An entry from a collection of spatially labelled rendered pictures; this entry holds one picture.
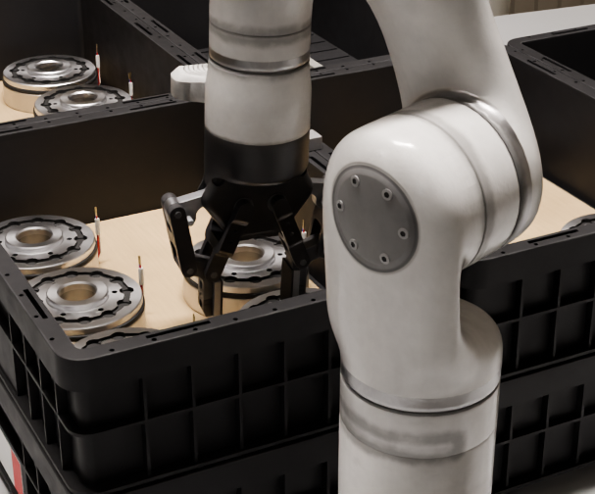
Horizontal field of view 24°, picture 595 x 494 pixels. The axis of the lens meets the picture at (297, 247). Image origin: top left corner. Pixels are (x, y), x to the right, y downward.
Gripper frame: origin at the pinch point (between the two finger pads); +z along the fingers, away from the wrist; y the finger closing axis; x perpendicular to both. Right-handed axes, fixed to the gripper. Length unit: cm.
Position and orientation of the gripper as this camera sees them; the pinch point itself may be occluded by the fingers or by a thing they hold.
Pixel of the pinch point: (252, 295)
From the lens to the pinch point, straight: 108.0
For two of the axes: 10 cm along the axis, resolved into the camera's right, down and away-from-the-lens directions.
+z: -0.4, 8.8, 4.8
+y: 9.4, -1.3, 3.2
